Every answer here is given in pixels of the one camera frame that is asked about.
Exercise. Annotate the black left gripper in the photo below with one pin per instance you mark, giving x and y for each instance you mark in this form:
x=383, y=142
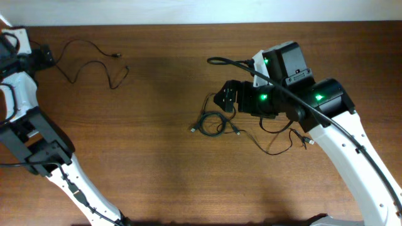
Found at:
x=46, y=56

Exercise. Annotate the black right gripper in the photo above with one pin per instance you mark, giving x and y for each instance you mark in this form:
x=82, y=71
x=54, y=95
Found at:
x=240, y=96

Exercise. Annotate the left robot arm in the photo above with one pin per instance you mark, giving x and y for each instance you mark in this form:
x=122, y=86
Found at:
x=37, y=143

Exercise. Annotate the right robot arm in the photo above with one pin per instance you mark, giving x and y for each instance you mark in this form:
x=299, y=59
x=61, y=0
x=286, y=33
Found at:
x=326, y=112

